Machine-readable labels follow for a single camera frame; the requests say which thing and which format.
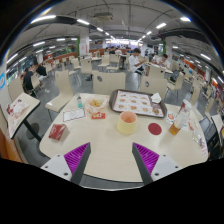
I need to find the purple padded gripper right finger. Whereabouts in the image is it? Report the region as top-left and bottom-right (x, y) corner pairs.
(131, 142), (183, 186)

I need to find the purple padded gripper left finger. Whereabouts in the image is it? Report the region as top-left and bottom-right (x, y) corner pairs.
(40, 142), (92, 186)

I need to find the red round coaster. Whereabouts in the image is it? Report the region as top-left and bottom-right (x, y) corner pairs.
(148, 123), (162, 135)

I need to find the red packet on table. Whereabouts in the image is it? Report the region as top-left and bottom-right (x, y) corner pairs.
(49, 124), (66, 141)

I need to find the yellow plastic cup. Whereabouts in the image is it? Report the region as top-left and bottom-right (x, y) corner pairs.
(117, 111), (137, 135)

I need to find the white paper card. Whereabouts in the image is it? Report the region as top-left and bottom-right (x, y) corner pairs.
(63, 108), (86, 122)

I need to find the small red sachet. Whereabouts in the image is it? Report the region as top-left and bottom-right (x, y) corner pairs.
(91, 112), (105, 119)

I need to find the brown food tray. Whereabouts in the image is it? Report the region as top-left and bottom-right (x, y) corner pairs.
(109, 89), (167, 118)

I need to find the bag of fried snacks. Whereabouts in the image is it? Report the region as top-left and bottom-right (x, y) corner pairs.
(84, 96), (109, 114)

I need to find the bottle with amber liquid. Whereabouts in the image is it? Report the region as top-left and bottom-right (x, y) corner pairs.
(169, 99), (192, 135)

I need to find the small teal bottle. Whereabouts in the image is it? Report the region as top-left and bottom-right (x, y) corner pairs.
(77, 96), (83, 108)

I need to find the crumpled white napkin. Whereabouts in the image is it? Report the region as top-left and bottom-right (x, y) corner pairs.
(151, 93), (162, 103)

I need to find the beige chair left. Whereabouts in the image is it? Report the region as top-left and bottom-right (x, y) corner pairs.
(45, 70), (74, 112)

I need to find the left side table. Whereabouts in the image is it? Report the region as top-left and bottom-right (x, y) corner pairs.
(7, 93), (41, 141)

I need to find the beige chair right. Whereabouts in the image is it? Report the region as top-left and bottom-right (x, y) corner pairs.
(140, 76), (167, 99)

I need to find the beige chair behind table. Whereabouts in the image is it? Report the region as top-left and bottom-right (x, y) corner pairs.
(93, 71), (126, 95)

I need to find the person in black shirt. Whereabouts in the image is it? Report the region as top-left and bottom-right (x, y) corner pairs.
(23, 68), (36, 97)

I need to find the man in white shirt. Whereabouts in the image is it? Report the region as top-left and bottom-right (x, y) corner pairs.
(129, 48), (144, 75)

